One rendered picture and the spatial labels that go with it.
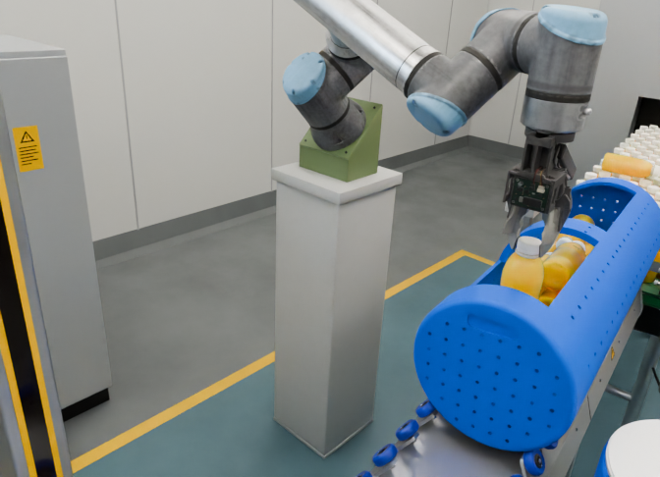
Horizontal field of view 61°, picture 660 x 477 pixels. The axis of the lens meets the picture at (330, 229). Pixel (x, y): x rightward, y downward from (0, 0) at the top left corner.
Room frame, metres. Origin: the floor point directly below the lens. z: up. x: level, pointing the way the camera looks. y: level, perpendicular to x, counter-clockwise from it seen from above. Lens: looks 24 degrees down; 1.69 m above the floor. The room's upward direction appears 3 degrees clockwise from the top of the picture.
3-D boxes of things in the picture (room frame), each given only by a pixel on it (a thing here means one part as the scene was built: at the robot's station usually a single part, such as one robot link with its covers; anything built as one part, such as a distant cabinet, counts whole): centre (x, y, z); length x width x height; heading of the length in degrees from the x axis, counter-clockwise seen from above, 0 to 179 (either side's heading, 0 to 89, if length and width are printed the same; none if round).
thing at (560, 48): (0.84, -0.32, 1.61); 0.10 x 0.09 x 0.12; 22
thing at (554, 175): (0.83, -0.32, 1.44); 0.09 x 0.08 x 0.12; 144
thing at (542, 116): (0.83, -0.32, 1.52); 0.10 x 0.09 x 0.05; 54
